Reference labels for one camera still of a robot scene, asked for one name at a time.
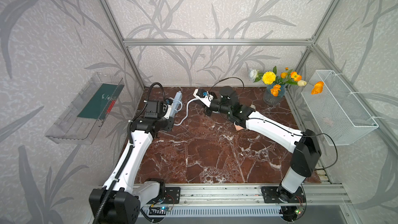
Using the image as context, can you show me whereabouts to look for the pink power strip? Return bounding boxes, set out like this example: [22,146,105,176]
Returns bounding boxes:
[234,125,244,131]

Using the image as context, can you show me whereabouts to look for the blue-white power strip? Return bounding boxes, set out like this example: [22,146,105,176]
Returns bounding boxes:
[170,91,182,118]

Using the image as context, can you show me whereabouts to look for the light blue power cord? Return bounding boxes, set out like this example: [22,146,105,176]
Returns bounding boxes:
[167,96,203,127]

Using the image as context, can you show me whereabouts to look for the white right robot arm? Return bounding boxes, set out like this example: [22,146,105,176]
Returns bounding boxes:
[193,86,322,203]

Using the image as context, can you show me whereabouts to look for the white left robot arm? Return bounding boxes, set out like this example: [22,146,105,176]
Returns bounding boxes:
[89,91,182,224]

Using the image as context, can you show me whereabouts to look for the blue glass vase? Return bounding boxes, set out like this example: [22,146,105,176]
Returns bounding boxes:
[263,83,286,105]

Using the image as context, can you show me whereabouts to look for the red pen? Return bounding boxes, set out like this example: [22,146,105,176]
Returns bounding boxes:
[106,99,116,114]

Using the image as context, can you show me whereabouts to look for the yellow orange flower bouquet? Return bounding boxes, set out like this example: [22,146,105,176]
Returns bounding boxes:
[248,67,308,87]

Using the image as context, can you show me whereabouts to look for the green booklet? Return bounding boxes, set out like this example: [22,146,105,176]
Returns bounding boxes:
[77,84,124,121]

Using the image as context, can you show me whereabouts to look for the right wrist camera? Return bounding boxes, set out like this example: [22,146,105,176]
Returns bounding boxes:
[193,88,215,107]

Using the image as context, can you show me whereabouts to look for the clear plastic wall bin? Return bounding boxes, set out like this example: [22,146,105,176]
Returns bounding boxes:
[45,72,125,145]

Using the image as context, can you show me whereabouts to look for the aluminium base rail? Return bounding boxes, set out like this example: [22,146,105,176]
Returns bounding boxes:
[93,183,352,207]

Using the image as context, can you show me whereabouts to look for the white wire mesh basket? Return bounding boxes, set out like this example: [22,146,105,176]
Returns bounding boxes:
[301,70,379,146]

